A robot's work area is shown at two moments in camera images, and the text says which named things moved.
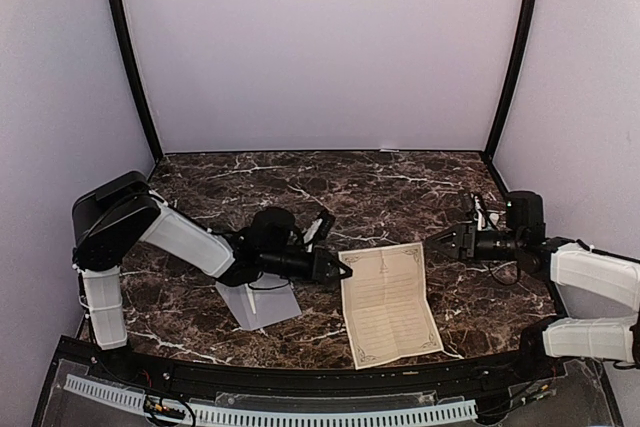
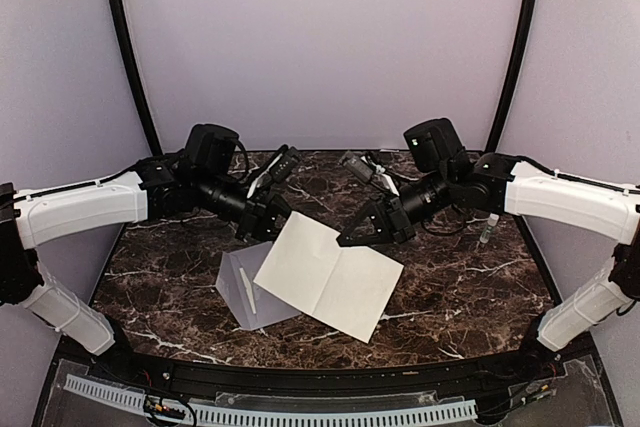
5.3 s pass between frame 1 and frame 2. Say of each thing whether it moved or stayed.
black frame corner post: stayed
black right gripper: moved
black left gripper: moved
